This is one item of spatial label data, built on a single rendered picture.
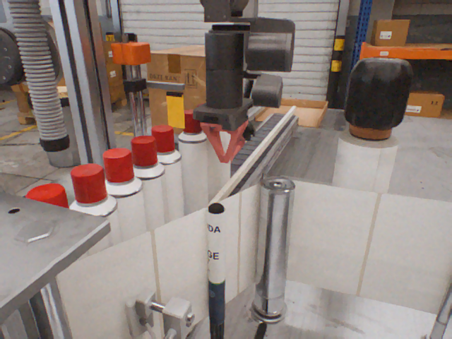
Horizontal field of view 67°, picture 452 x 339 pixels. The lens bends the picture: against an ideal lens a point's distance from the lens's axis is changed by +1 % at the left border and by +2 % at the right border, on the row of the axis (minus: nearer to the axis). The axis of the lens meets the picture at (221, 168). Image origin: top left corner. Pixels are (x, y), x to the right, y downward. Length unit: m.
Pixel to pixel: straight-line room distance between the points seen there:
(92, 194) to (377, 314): 0.38
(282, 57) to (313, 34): 4.26
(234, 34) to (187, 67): 0.64
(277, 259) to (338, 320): 0.13
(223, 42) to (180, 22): 4.63
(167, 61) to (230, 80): 0.68
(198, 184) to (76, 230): 0.45
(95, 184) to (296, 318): 0.30
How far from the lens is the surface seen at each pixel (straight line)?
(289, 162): 1.03
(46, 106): 0.47
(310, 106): 1.67
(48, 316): 0.21
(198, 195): 0.62
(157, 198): 0.48
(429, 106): 4.33
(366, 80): 0.51
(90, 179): 0.38
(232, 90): 0.51
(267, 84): 0.78
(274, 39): 0.48
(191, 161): 0.59
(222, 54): 0.50
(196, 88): 1.12
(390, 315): 0.53
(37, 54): 0.45
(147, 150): 0.45
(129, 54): 0.55
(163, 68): 1.18
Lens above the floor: 1.24
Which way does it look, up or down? 25 degrees down
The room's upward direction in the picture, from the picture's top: straight up
